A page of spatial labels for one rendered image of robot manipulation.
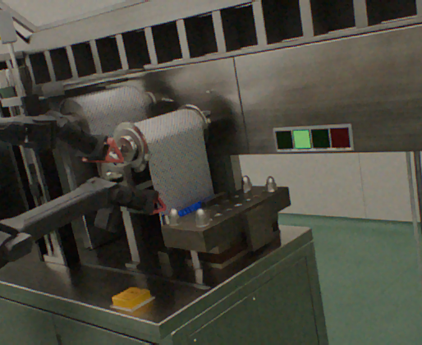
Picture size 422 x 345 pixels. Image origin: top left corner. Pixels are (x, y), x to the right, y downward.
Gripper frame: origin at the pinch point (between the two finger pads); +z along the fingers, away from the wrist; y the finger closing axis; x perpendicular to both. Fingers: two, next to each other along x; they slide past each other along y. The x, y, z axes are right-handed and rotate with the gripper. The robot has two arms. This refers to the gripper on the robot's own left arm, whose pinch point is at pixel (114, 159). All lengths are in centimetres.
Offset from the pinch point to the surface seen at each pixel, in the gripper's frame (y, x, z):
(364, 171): -70, 113, 260
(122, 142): 1.6, 5.1, -0.4
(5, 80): -65, 28, -8
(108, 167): -10.2, 0.6, 6.5
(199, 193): 8.5, 1.8, 28.4
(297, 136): 37, 21, 31
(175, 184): 8.4, 0.2, 17.5
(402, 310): 2, 9, 201
